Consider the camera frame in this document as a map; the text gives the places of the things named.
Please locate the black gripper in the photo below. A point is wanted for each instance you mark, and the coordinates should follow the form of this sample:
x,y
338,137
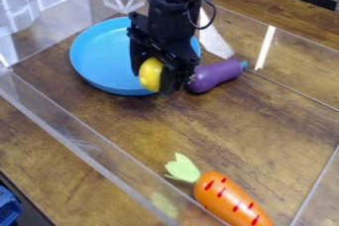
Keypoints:
x,y
174,52

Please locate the yellow toy lemon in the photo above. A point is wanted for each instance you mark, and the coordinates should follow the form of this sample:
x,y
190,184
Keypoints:
x,y
150,74

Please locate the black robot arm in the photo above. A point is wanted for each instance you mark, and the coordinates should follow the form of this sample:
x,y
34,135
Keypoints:
x,y
174,18

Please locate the blue round tray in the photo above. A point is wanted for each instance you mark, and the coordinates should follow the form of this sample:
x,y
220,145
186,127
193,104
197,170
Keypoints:
x,y
99,57

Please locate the purple toy eggplant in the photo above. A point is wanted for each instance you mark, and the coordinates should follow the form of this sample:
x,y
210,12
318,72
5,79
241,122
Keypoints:
x,y
213,74

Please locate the orange toy carrot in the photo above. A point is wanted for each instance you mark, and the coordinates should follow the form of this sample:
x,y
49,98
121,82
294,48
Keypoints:
x,y
220,195

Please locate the blue object at corner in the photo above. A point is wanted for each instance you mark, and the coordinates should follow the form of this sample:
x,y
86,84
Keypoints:
x,y
10,207

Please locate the clear acrylic enclosure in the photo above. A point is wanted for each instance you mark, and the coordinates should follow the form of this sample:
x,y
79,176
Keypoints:
x,y
86,151

